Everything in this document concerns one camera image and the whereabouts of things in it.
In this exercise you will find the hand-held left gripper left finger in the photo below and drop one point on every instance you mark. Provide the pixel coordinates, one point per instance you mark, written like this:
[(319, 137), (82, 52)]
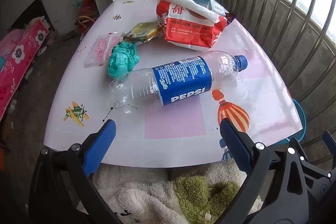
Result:
[(99, 145)]

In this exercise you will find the white slipper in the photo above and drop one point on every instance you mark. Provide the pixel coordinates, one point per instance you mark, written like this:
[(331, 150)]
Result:
[(42, 51)]

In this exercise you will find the clear plastic bottle blue label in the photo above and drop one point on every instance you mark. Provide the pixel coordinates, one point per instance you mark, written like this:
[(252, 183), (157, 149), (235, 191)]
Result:
[(183, 82)]

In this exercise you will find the pink slipper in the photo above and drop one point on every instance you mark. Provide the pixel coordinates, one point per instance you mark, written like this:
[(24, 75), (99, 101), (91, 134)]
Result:
[(50, 41)]

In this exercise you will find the red and white paper bag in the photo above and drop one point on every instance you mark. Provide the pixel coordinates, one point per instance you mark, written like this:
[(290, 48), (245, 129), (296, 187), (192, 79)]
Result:
[(189, 32)]

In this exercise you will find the black bed frame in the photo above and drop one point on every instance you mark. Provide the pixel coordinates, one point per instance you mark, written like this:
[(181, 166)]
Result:
[(29, 14)]

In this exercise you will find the white and green fluffy robe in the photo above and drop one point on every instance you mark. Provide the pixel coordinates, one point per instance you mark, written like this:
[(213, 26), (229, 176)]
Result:
[(136, 197)]

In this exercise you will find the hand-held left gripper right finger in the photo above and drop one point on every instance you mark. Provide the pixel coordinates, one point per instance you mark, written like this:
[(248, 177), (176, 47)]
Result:
[(236, 145)]

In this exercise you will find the clear pink printed wrapper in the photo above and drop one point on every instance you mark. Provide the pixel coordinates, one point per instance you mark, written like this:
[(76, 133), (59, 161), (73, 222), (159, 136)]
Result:
[(98, 49)]

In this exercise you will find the blue plastic basket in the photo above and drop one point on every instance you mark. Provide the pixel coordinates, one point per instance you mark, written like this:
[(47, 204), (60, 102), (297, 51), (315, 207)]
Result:
[(299, 113)]

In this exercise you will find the yellow snack wrapper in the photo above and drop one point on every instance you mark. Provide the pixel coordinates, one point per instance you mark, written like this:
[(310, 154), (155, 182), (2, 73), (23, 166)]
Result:
[(143, 31)]

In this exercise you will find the small blue white carton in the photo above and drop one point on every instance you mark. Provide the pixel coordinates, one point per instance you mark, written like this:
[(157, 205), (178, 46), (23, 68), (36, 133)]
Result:
[(214, 5)]

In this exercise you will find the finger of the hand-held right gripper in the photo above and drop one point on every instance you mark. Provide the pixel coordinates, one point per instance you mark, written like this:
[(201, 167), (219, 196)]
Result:
[(315, 170), (328, 140)]

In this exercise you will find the dark red wrapper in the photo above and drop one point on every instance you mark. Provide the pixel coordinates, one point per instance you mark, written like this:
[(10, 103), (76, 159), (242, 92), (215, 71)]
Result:
[(229, 18)]

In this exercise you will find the teal plastic bag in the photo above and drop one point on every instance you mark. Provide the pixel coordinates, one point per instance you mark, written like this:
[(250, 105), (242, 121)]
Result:
[(122, 58)]

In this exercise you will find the cardboard box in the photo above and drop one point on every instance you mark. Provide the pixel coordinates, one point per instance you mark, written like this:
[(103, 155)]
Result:
[(8, 129)]

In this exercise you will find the pink floral blanket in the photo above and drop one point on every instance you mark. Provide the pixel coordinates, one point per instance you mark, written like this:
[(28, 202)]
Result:
[(21, 56)]

